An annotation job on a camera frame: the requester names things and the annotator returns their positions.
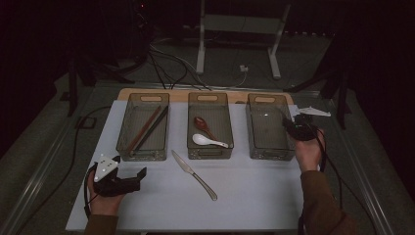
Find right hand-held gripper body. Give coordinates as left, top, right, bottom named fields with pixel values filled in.
left=291, top=106, right=332, bottom=142

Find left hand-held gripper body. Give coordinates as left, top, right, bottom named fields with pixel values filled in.
left=92, top=155, right=142, bottom=198

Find clear grey plastic bin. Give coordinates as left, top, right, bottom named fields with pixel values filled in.
left=186, top=91, right=235, bottom=161
left=115, top=92, right=170, bottom=163
left=245, top=92, right=300, bottom=161

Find white ceramic spoon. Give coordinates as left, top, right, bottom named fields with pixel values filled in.
left=191, top=133, right=230, bottom=150

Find brown wooden spoon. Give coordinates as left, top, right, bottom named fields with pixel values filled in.
left=194, top=116, right=218, bottom=141

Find person's left hand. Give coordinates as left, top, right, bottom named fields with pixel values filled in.
left=87, top=170, right=126, bottom=217

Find person's right hand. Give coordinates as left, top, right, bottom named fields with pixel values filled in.
left=295, top=128, right=327, bottom=173

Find black stand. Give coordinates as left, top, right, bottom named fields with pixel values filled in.
left=283, top=65, right=351, bottom=130
left=67, top=55, right=135, bottom=118

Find metal table knife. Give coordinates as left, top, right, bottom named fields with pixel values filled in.
left=169, top=149, right=219, bottom=202

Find white table mat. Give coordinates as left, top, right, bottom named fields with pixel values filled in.
left=65, top=99, right=343, bottom=233

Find white metal stand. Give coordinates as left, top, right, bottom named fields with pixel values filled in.
left=195, top=0, right=292, bottom=80

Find left hand-held gripper cable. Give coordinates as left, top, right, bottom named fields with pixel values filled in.
left=82, top=162, right=98, bottom=219

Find hand-held gripper cable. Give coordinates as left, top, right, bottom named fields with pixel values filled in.
left=314, top=126, right=344, bottom=210
left=82, top=162, right=98, bottom=219

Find right hand-held gripper cable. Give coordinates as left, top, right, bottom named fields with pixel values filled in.
left=314, top=126, right=344, bottom=210

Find long black floor cable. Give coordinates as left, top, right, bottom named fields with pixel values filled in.
left=14, top=106, right=112, bottom=235

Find black rectangular frame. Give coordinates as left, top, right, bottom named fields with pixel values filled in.
left=75, top=116, right=98, bottom=130

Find metal floor rail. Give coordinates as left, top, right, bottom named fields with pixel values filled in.
left=326, top=94, right=397, bottom=235
left=0, top=85, right=99, bottom=235

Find bundle of floor cables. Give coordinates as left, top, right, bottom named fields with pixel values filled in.
left=148, top=37, right=213, bottom=91

